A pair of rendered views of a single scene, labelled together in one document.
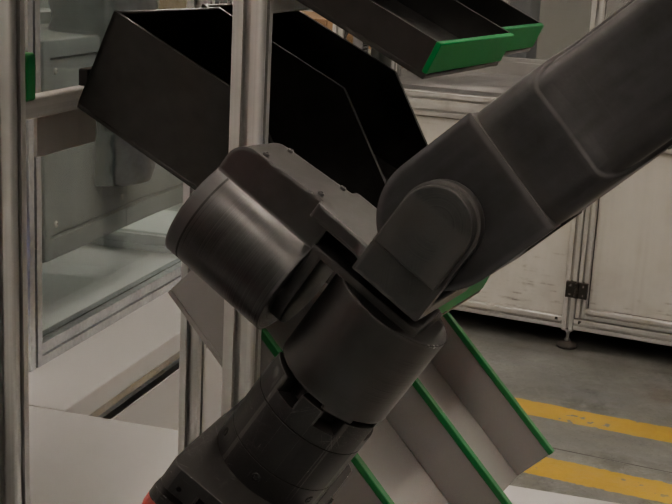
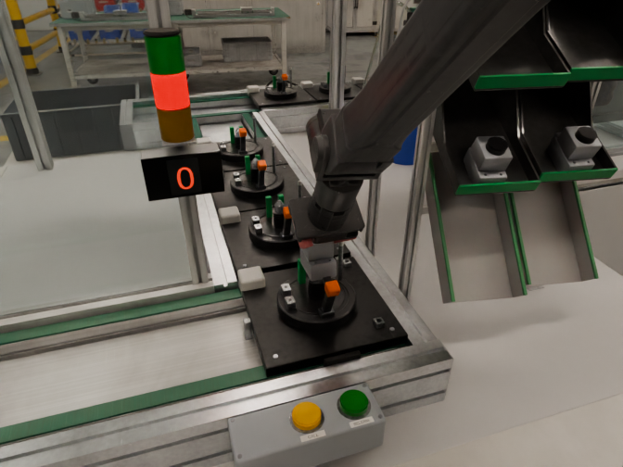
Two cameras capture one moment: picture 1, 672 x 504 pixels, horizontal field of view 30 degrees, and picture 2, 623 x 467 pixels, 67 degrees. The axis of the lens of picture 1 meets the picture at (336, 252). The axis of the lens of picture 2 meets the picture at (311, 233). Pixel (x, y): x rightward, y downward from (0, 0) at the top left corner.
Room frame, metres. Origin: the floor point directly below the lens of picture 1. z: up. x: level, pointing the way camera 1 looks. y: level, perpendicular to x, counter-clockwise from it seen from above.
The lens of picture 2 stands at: (0.20, -0.46, 1.52)
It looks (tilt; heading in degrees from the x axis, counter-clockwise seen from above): 32 degrees down; 56
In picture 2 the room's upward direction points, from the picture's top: straight up
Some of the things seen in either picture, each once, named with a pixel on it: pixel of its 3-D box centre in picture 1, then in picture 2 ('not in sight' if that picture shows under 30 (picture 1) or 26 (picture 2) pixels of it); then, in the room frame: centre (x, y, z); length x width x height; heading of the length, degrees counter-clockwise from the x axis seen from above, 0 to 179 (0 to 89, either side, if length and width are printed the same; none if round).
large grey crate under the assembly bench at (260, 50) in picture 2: not in sight; (247, 49); (2.97, 5.12, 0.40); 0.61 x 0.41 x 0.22; 156
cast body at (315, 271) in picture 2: not in sight; (315, 248); (0.57, 0.08, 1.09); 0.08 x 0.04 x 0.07; 73
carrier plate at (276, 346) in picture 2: not in sight; (316, 308); (0.57, 0.07, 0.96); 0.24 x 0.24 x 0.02; 74
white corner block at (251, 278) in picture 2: not in sight; (251, 282); (0.50, 0.20, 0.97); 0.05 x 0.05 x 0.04; 74
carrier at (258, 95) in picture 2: not in sight; (280, 84); (1.21, 1.28, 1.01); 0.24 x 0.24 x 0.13; 74
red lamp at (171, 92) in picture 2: not in sight; (171, 88); (0.42, 0.24, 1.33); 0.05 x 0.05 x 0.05
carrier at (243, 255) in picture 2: not in sight; (279, 216); (0.64, 0.32, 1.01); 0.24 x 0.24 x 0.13; 74
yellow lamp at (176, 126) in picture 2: not in sight; (175, 121); (0.42, 0.24, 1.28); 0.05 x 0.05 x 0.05
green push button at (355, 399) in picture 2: not in sight; (353, 404); (0.49, -0.13, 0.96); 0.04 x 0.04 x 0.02
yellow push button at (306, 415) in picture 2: not in sight; (306, 417); (0.42, -0.11, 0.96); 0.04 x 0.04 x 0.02
